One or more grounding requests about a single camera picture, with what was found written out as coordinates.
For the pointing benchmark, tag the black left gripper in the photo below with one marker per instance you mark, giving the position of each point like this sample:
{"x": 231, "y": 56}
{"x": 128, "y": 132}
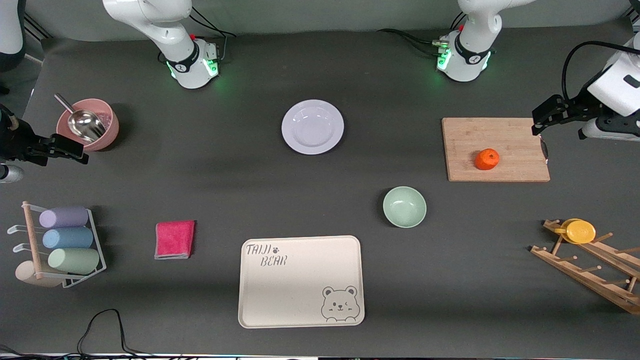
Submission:
{"x": 579, "y": 105}

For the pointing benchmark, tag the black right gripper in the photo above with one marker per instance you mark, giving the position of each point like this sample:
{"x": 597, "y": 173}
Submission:
{"x": 19, "y": 142}

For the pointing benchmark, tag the orange fruit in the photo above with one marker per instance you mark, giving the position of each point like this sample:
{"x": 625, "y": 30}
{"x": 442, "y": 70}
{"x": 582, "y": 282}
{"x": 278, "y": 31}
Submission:
{"x": 486, "y": 159}

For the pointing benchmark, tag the white round plate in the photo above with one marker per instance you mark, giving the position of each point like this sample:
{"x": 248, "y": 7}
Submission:
{"x": 312, "y": 126}

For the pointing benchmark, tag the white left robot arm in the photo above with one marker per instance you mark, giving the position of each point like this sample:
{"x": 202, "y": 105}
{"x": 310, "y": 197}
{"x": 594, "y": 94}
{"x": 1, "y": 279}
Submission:
{"x": 470, "y": 55}

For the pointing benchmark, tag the metal scoop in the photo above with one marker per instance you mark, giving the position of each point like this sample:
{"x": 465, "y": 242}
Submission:
{"x": 87, "y": 125}

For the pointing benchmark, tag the pink bowl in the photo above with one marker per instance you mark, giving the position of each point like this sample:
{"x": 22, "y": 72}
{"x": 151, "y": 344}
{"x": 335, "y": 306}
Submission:
{"x": 112, "y": 127}

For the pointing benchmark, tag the purple cup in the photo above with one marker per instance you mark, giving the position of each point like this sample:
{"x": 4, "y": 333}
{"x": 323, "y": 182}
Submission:
{"x": 65, "y": 217}

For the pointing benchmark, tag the wooden cutting board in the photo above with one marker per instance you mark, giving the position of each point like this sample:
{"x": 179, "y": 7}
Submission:
{"x": 492, "y": 150}

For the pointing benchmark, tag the blue cup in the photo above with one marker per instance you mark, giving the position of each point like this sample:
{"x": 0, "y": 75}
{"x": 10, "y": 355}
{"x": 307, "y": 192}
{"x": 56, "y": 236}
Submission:
{"x": 69, "y": 238}

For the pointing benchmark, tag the green cup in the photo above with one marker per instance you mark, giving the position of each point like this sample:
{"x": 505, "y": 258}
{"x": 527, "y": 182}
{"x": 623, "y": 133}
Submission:
{"x": 75, "y": 260}

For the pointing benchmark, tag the yellow plastic cup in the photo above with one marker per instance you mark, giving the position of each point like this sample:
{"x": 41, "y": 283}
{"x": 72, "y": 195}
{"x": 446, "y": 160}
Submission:
{"x": 580, "y": 232}

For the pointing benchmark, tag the beige cup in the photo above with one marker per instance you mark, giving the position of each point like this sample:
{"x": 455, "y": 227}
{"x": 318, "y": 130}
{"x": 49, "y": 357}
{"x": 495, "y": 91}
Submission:
{"x": 27, "y": 275}

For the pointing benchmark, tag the pink folded cloth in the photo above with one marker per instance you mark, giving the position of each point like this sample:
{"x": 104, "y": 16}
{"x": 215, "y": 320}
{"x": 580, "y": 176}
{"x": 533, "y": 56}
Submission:
{"x": 174, "y": 240}

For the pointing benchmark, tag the wooden peg drying rack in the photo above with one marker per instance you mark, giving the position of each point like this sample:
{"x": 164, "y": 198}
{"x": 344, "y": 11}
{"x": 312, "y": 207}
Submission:
{"x": 590, "y": 277}

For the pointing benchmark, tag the light green bowl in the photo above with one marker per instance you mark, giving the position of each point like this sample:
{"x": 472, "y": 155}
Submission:
{"x": 404, "y": 206}

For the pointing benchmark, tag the cream bear print tray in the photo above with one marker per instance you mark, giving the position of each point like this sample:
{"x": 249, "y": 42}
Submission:
{"x": 295, "y": 285}

